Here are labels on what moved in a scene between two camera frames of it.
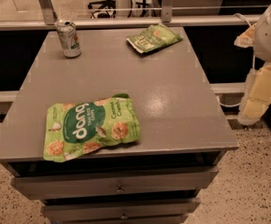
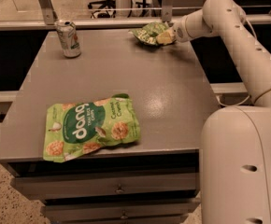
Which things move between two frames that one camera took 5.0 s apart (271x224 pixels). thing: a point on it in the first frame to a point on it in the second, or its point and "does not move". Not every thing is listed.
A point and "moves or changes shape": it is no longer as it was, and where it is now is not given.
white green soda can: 69,38 does not move
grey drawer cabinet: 184,133 does not move
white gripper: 270,36 to 180,32
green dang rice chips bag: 74,130 does not move
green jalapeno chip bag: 153,37 moves or changes shape
